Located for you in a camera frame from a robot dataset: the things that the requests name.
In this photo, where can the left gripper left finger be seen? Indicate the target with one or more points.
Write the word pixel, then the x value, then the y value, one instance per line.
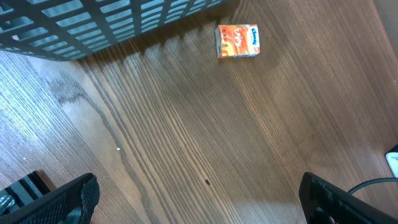
pixel 73 202

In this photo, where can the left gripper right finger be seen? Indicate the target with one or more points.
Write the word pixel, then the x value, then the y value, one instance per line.
pixel 323 202

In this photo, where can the orange tissue pack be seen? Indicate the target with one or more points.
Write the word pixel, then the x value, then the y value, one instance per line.
pixel 240 40

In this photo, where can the white barcode scanner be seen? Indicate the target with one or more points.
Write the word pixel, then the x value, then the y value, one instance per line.
pixel 392 160

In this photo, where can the grey plastic shopping basket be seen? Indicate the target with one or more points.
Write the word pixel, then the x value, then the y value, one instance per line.
pixel 64 30

